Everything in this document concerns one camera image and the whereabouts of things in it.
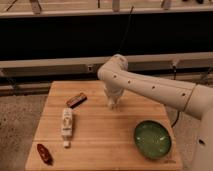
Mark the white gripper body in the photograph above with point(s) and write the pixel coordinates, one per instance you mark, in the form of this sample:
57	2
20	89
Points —
113	94

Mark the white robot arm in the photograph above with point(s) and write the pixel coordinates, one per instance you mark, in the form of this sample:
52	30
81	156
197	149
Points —
193	99

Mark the brown chocolate bar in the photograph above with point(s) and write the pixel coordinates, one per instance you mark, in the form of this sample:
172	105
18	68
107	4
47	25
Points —
76	100

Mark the white tube bottle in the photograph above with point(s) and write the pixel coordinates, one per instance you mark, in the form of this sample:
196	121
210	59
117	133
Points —
67	126

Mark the green bowl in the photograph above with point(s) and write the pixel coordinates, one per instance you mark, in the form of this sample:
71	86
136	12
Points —
152	139

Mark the dark red oblong object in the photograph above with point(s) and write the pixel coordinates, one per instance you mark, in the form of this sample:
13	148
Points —
44	154

